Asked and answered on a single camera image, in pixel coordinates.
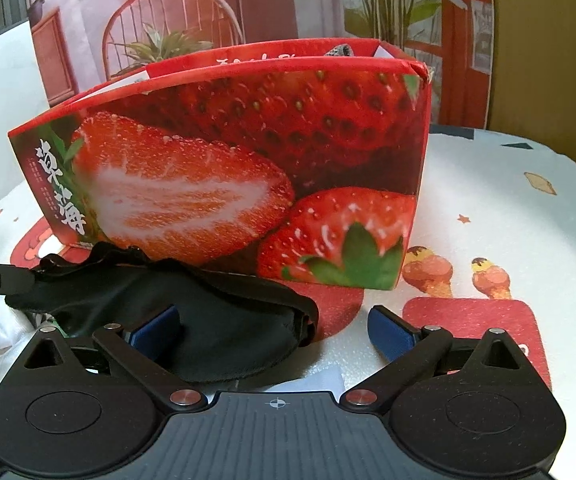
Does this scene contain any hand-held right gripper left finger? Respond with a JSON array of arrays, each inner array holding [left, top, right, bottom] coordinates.
[[20, 304, 209, 412]]

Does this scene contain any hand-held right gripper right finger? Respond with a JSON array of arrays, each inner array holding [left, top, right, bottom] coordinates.
[[340, 304, 536, 409]]

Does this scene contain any black eye mask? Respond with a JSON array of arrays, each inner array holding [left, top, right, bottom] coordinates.
[[5, 241, 320, 386]]

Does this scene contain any red strawberry print box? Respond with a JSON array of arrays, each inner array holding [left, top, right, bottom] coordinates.
[[7, 37, 431, 291]]

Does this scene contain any white cloth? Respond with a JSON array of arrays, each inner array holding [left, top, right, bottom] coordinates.
[[0, 292, 40, 352]]

